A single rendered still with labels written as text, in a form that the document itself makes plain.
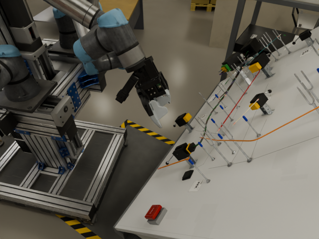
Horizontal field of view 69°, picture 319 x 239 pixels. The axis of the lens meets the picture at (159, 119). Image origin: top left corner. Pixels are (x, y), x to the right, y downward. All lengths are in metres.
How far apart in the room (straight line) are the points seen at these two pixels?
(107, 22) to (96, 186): 1.45
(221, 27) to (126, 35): 3.28
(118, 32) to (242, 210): 0.54
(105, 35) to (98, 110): 2.17
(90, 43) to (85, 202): 1.37
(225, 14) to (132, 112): 2.05
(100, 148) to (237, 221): 1.70
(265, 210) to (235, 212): 0.08
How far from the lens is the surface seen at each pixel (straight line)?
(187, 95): 2.95
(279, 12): 3.90
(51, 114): 1.19
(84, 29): 1.08
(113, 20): 0.67
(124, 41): 0.67
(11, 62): 1.15
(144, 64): 0.69
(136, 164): 2.24
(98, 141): 2.21
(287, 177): 0.61
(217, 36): 3.96
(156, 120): 0.72
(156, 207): 0.82
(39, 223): 2.20
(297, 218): 0.53
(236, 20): 1.58
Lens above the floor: 1.86
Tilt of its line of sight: 45 degrees down
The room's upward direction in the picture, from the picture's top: straight up
